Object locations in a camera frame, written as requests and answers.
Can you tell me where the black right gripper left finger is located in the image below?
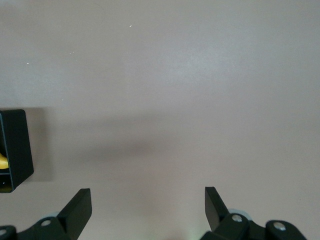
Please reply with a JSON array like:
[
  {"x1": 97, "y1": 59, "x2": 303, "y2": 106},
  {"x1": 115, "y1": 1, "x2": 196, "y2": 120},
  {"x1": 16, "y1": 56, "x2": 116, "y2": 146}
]
[{"x1": 14, "y1": 188, "x2": 93, "y2": 240}]

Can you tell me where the yellow banana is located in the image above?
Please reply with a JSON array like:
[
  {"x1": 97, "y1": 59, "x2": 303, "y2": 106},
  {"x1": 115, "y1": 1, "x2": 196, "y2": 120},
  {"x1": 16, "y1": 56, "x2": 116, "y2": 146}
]
[{"x1": 0, "y1": 152, "x2": 10, "y2": 170}]

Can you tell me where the black plastic box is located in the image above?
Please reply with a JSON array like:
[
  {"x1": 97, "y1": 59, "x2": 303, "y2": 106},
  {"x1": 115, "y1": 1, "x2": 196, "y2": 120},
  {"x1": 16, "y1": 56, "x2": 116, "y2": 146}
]
[{"x1": 0, "y1": 109, "x2": 35, "y2": 194}]

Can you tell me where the brown table cover mat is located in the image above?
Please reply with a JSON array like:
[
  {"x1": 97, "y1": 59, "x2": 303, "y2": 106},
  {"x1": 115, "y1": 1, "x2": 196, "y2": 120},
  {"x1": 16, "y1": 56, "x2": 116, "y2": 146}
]
[{"x1": 0, "y1": 0, "x2": 320, "y2": 240}]

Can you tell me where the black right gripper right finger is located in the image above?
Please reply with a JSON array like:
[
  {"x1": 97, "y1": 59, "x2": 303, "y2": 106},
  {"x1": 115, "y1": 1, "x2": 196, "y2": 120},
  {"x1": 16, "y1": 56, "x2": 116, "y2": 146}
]
[{"x1": 199, "y1": 186, "x2": 307, "y2": 240}]

